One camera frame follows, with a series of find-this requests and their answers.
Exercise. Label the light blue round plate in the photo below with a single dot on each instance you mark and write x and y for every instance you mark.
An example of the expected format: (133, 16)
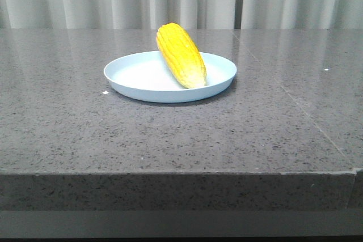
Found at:
(145, 76)

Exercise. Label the yellow corn cob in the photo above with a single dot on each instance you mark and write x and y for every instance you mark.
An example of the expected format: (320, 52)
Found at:
(181, 55)

